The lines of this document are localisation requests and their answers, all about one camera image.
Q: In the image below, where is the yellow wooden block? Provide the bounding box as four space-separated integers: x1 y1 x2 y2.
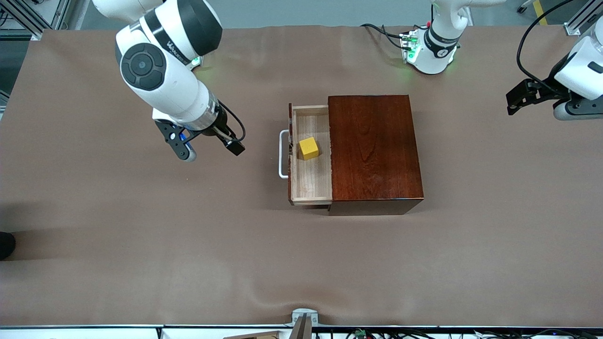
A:
299 137 320 161

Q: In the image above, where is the light wood drawer white handle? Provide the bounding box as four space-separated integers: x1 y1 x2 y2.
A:
279 103 334 206

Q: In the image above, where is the dark wooden drawer cabinet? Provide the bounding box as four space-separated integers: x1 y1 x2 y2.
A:
327 94 424 216

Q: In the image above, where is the yellow floor tape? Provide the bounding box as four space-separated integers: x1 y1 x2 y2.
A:
534 0 550 26

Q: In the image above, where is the large table cover sheet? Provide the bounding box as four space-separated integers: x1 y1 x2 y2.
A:
0 24 603 328

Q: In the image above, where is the brown wooden board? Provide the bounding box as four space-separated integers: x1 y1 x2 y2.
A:
224 331 283 339

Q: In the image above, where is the black rounded object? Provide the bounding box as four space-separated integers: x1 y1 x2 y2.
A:
0 232 16 261

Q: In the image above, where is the aluminium profile frame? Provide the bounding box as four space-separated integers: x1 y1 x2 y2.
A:
564 0 603 36
0 0 71 40

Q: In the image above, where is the black left arm base cable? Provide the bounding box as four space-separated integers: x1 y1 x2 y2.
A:
360 23 403 38
381 26 407 50

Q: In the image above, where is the grey metal table bracket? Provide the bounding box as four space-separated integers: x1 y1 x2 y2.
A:
285 308 319 339

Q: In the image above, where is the white table edge rail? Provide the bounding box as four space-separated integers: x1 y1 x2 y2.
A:
0 325 603 339

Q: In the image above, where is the tangled black cable bundle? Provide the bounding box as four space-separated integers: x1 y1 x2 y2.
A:
346 328 603 339

